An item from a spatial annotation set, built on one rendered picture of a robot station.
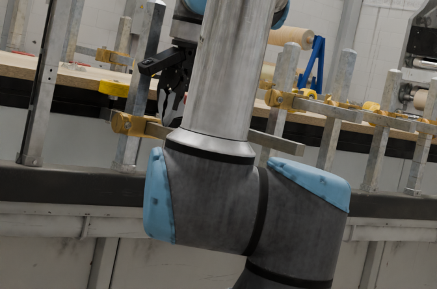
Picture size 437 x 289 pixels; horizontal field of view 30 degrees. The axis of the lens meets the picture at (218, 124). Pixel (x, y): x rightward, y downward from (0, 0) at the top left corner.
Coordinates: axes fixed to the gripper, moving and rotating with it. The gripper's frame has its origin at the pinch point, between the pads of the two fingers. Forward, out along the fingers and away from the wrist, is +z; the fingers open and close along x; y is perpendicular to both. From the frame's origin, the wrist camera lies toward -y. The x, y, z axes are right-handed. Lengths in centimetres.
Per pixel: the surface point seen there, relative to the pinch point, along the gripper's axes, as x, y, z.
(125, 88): 19.6, 1.2, -4.9
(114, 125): 8.1, -8.0, 3.2
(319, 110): -5, 49, -9
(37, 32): 716, 365, 14
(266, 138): -11.9, 24.0, -0.6
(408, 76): 129, 277, -24
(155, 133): 0.7, -1.0, 3.1
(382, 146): 5, 96, 1
